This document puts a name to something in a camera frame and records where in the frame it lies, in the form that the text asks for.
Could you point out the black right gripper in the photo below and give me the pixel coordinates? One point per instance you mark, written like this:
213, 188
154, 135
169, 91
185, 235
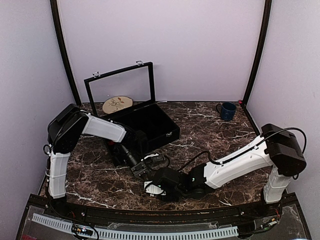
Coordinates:
170, 200

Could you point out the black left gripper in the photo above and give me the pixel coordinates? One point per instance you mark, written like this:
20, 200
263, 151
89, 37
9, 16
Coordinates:
141, 170

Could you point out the black glass-lid display case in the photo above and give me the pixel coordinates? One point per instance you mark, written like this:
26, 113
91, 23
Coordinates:
150, 127

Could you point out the red white sock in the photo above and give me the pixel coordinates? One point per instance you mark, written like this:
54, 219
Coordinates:
110, 143

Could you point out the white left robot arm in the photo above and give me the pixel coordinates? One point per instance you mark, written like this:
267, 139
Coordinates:
66, 129

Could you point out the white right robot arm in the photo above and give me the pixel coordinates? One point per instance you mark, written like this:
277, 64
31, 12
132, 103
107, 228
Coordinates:
275, 147

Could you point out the round beige decorated plate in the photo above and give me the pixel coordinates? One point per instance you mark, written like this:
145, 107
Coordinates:
116, 103

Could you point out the dark blue mug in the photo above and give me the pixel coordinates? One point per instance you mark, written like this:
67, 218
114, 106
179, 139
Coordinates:
226, 111

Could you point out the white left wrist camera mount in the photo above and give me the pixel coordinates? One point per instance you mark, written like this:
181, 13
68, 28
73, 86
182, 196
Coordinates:
154, 158

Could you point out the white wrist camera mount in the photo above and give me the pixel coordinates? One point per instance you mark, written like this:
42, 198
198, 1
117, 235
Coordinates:
154, 158
153, 190

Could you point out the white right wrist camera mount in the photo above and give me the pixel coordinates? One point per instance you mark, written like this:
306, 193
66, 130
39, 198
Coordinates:
153, 190

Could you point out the white slotted cable duct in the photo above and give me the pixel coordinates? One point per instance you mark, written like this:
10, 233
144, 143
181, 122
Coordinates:
123, 231

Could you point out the black curved front rail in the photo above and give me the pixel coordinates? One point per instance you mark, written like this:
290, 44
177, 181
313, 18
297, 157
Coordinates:
135, 208

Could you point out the left black frame post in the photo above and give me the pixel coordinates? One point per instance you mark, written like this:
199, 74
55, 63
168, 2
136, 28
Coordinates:
63, 51

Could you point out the black frame post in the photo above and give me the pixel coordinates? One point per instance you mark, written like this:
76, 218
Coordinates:
259, 50
63, 51

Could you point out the right black frame post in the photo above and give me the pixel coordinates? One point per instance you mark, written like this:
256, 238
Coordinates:
259, 50

